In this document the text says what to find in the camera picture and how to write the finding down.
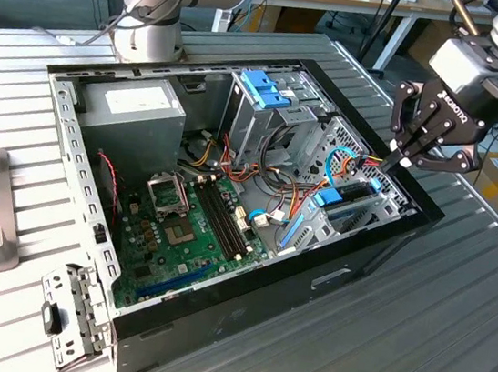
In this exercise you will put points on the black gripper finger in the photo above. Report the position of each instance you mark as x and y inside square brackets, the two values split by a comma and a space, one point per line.
[399, 109]
[458, 164]

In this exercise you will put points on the hard disk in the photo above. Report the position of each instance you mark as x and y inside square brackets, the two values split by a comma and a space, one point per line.
[327, 197]

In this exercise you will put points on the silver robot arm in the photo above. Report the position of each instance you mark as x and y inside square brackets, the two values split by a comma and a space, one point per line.
[149, 40]

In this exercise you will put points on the grey metal disk bay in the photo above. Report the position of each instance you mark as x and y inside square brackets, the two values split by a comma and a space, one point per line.
[316, 231]

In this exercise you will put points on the black tripod stand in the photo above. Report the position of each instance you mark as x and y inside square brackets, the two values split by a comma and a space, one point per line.
[379, 26]

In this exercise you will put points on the blue plastic drive latch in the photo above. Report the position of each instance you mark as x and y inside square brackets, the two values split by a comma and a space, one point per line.
[266, 92]

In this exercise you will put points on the grey metal drive cage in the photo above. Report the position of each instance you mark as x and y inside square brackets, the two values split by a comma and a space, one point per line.
[247, 126]

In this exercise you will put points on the black RAM slot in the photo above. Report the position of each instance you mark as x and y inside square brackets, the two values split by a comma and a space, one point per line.
[214, 220]
[229, 215]

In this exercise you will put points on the black open PC case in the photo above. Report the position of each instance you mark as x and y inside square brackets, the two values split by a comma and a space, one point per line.
[259, 316]

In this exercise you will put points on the grey power supply unit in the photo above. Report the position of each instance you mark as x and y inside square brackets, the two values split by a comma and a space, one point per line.
[132, 134]

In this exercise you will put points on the blue expansion slot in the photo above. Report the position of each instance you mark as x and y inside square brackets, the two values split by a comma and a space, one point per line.
[172, 282]

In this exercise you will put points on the green motherboard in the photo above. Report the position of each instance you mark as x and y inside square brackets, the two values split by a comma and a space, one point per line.
[160, 270]

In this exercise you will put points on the metal expansion card retainer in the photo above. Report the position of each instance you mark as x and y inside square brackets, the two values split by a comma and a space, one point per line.
[76, 310]

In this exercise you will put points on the black latch tab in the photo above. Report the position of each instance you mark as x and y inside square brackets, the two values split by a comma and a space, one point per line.
[51, 318]

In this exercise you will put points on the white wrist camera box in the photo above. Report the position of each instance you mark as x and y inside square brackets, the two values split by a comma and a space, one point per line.
[458, 62]

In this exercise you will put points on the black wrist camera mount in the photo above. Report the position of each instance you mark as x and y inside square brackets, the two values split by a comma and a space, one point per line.
[483, 49]

